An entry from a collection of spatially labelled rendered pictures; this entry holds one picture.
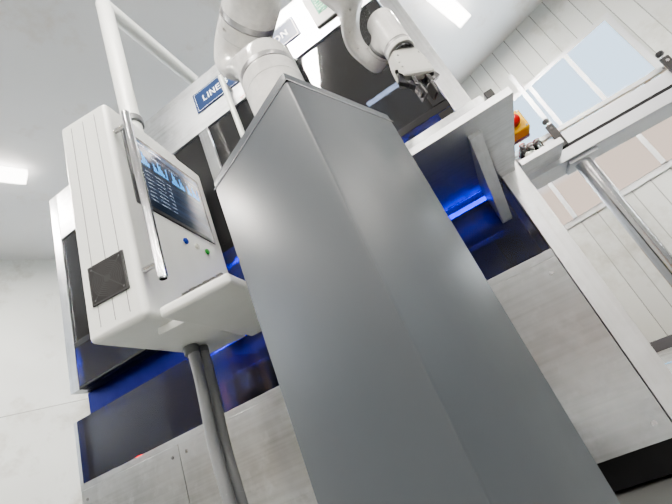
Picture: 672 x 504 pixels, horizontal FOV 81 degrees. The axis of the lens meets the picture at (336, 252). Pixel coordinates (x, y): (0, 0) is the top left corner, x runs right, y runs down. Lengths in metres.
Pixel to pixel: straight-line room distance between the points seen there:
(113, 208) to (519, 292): 1.16
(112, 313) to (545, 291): 1.14
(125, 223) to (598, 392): 1.30
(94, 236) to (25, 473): 3.29
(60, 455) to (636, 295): 4.93
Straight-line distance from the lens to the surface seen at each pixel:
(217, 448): 1.31
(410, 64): 1.20
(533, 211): 1.29
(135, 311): 1.09
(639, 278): 3.95
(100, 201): 1.31
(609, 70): 4.25
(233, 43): 0.99
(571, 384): 1.23
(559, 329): 1.22
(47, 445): 4.42
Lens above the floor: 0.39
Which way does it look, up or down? 23 degrees up
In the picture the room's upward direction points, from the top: 24 degrees counter-clockwise
